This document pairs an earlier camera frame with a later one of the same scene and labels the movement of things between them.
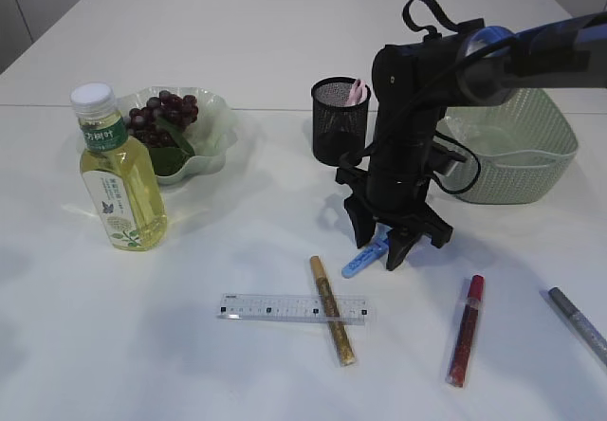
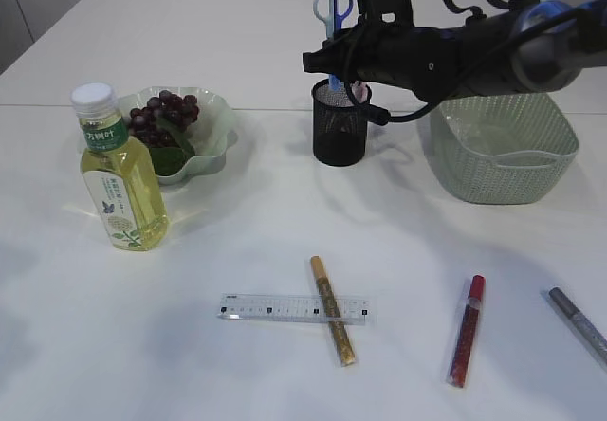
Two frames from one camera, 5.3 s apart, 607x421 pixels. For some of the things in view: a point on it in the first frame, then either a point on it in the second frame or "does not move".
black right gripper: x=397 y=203 -> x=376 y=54
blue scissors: x=378 y=247 -> x=326 y=7
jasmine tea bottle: x=120 y=177 does not move
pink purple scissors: x=358 y=92 does not move
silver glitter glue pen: x=596 y=338 does not move
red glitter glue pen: x=467 y=330 does not move
